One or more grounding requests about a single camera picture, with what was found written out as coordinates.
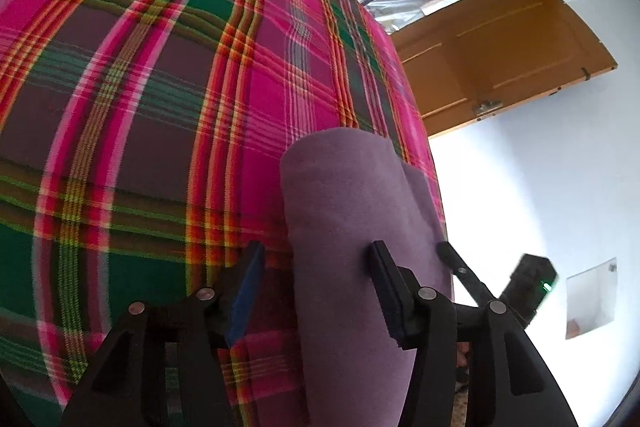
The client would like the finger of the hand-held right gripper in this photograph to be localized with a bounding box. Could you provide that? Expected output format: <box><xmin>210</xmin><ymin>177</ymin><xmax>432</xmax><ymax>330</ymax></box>
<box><xmin>436</xmin><ymin>241</ymin><xmax>493</xmax><ymax>308</ymax></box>

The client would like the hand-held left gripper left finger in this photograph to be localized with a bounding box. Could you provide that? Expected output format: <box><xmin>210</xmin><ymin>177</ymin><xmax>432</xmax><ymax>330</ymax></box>
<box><xmin>60</xmin><ymin>241</ymin><xmax>266</xmax><ymax>427</ymax></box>

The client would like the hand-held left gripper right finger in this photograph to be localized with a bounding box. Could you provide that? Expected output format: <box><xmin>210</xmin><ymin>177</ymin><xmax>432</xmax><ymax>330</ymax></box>
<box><xmin>369</xmin><ymin>241</ymin><xmax>581</xmax><ymax>427</ymax></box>

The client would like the purple fleece garment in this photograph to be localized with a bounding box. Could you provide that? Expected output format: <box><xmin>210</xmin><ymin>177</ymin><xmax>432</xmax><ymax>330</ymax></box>
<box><xmin>279</xmin><ymin>129</ymin><xmax>456</xmax><ymax>427</ymax></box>

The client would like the wooden door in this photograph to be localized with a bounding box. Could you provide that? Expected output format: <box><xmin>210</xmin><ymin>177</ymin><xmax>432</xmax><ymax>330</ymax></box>
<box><xmin>395</xmin><ymin>0</ymin><xmax>618</xmax><ymax>138</ymax></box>

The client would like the pink green plaid bed sheet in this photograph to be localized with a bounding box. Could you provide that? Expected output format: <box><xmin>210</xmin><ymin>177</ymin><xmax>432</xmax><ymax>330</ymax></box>
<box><xmin>0</xmin><ymin>0</ymin><xmax>448</xmax><ymax>427</ymax></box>

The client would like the white wall panel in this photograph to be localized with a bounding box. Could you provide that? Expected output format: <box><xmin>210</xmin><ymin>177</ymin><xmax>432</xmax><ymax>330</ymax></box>
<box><xmin>565</xmin><ymin>258</ymin><xmax>617</xmax><ymax>340</ymax></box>

